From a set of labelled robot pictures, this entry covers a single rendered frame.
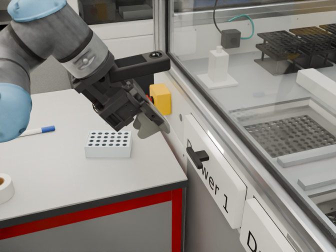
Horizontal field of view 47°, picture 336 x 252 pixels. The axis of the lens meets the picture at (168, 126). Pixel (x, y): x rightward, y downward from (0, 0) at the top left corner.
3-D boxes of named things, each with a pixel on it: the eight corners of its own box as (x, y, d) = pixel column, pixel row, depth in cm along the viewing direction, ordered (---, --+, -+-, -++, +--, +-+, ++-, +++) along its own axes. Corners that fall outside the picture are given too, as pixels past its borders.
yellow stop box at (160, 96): (154, 117, 111) (154, 95, 107) (147, 106, 116) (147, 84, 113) (171, 114, 112) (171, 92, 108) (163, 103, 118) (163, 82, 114)
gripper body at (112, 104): (111, 115, 76) (68, 74, 69) (145, 87, 75) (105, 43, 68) (120, 135, 70) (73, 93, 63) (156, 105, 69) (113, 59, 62)
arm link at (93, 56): (89, 24, 66) (97, 39, 59) (107, 43, 68) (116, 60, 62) (56, 52, 66) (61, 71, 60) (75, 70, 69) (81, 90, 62)
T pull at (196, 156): (198, 170, 81) (198, 165, 80) (185, 151, 87) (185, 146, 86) (213, 167, 82) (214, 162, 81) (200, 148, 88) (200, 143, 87)
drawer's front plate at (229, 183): (233, 230, 77) (238, 189, 71) (183, 150, 101) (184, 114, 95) (241, 228, 78) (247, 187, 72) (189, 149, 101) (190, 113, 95)
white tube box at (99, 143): (85, 157, 108) (84, 146, 106) (90, 140, 115) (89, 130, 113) (129, 157, 108) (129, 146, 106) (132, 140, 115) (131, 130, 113)
